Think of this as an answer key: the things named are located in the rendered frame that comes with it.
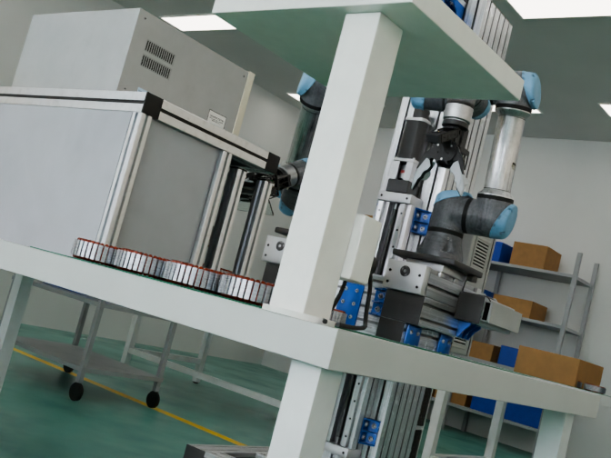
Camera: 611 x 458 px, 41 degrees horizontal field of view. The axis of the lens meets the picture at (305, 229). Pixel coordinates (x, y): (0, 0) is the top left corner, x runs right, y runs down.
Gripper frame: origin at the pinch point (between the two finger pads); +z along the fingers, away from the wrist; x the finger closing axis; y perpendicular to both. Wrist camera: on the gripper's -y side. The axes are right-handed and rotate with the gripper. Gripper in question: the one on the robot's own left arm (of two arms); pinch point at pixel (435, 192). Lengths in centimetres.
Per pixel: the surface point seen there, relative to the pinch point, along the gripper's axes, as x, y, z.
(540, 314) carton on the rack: 188, 616, -20
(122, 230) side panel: 28, -74, 32
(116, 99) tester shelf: 36, -78, 6
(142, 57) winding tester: 40, -72, -6
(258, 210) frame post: 26.3, -36.1, 17.8
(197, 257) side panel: 26, -53, 33
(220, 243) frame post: 27, -46, 29
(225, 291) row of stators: -22, -95, 39
